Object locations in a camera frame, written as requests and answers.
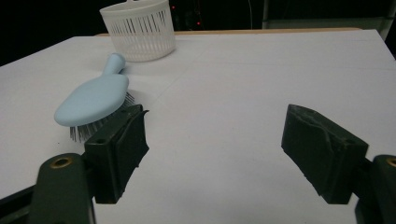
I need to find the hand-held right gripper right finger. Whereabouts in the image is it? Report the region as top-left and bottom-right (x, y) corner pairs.
(280, 104), (370, 205)

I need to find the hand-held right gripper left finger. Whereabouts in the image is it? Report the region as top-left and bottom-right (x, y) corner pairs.
(83, 104), (150, 205)

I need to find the light blue hairbrush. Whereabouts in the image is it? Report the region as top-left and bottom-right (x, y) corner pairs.
(53, 51), (136, 144)

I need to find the white slotted plastic basket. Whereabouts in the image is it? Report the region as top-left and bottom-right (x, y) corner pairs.
(99, 0), (177, 63)

